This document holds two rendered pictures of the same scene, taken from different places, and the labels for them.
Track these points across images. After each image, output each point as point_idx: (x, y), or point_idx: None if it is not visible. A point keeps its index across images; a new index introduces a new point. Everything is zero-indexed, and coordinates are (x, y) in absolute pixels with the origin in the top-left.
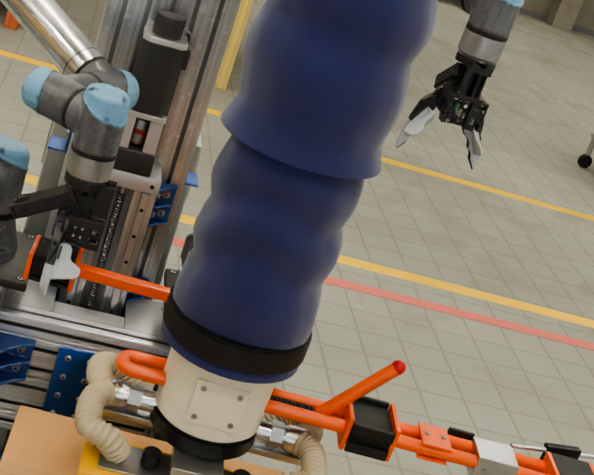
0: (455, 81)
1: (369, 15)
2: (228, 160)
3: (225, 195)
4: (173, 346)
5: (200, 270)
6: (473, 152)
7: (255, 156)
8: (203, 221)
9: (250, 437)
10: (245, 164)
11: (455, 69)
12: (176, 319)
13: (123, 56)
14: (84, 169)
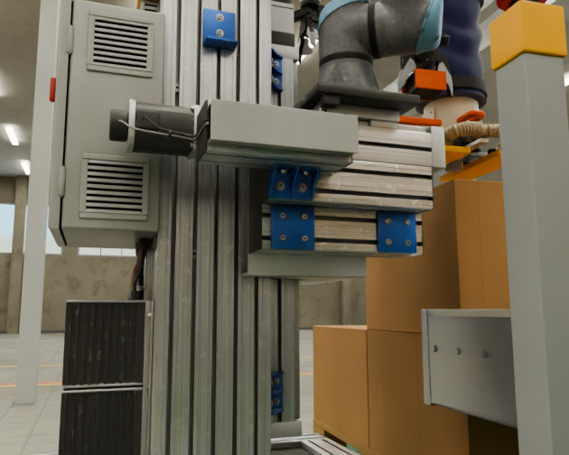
0: (309, 15)
1: None
2: (476, 6)
3: (476, 23)
4: (483, 97)
5: (478, 58)
6: (302, 54)
7: (480, 4)
8: (474, 36)
9: None
10: (480, 7)
11: (309, 9)
12: (483, 82)
13: None
14: None
